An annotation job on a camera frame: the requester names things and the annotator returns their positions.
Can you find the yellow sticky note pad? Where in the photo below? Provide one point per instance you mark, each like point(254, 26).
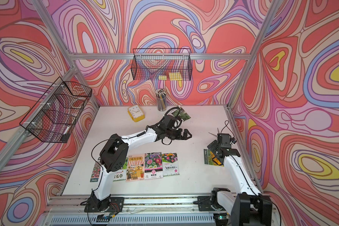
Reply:
point(176, 76)

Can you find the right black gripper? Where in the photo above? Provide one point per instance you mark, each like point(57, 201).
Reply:
point(213, 146)

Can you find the small yellow sticky notes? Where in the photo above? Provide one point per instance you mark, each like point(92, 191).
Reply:
point(162, 78)

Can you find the white sunflowers seed packet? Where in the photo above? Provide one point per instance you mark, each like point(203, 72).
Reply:
point(170, 164)

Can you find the orange shop seed packet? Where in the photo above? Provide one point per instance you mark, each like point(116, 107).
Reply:
point(135, 168)

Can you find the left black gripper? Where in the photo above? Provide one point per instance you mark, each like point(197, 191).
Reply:
point(180, 137)

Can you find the black wire basket back wall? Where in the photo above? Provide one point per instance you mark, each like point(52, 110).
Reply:
point(149, 63)

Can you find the pink flower field seed packet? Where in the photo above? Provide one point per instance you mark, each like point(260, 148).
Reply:
point(96, 173)

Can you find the chrysanthemum seed packet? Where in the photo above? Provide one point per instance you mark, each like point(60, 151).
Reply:
point(153, 166)

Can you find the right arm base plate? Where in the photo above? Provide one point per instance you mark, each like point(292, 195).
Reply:
point(205, 203)

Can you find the yellow alarm clock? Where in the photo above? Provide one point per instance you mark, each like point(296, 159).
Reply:
point(136, 113)

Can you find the black wire basket left wall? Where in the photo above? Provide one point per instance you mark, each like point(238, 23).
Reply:
point(53, 118)

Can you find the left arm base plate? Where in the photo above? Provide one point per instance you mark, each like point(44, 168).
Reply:
point(110, 204)

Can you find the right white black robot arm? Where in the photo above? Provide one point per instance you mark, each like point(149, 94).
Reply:
point(249, 207)

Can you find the black wire basket wall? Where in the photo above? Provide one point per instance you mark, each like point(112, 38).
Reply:
point(53, 118)
point(149, 63)

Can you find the yellow sunflower seed packet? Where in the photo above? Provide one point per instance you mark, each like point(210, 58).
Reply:
point(210, 159)

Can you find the clear cup of pencils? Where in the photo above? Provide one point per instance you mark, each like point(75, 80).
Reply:
point(161, 99)

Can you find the green mimosa seed packet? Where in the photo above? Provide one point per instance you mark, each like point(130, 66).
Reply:
point(121, 174)

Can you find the red handled scissors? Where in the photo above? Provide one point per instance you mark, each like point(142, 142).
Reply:
point(215, 135)

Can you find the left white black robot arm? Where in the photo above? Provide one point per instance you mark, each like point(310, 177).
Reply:
point(115, 151)

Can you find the green gourd seed packet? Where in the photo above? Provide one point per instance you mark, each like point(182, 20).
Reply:
point(181, 113)

